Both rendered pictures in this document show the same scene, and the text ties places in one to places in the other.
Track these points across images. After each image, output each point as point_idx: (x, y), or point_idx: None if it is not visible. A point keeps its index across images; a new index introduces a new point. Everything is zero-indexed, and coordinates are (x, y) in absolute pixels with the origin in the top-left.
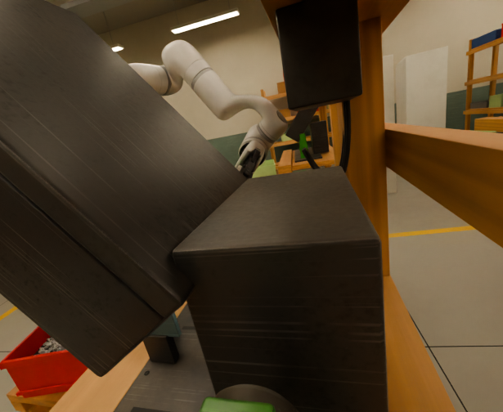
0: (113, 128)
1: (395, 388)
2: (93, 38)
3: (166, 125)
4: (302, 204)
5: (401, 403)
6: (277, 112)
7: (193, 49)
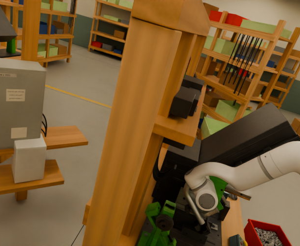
0: (224, 134)
1: (149, 183)
2: (268, 126)
3: (225, 143)
4: None
5: (150, 181)
6: (193, 168)
7: (280, 145)
